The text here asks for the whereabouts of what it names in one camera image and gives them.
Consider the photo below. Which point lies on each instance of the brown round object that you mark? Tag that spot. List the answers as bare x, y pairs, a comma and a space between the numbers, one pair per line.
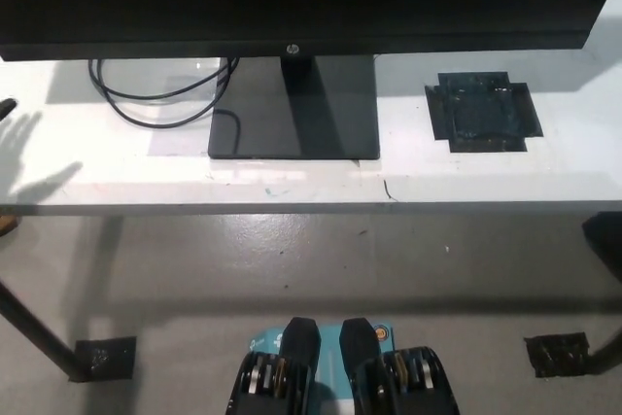
7, 225

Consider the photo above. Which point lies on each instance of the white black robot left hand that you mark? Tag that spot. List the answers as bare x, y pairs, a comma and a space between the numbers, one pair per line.
7, 106

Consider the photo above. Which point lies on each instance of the black metal table leg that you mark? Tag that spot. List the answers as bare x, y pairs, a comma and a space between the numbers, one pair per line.
44, 332
610, 347

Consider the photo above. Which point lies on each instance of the black rounded object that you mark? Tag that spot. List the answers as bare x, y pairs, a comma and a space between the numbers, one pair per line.
605, 245

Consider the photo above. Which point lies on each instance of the black tape patch on tabletop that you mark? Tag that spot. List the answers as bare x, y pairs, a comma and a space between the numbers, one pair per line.
483, 114

